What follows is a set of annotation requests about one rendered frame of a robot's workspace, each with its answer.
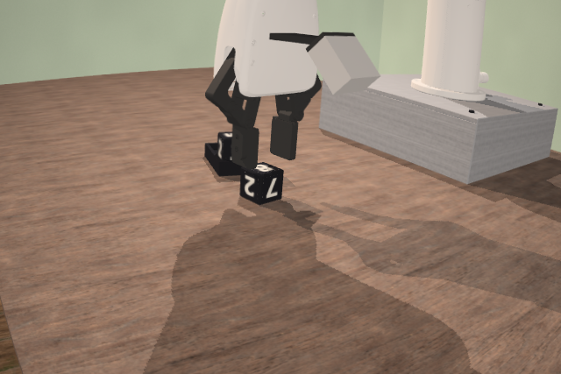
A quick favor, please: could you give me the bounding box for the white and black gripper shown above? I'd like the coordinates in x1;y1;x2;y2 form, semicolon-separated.
205;0;322;170

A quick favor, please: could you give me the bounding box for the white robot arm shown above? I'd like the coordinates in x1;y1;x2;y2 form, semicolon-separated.
269;0;489;101

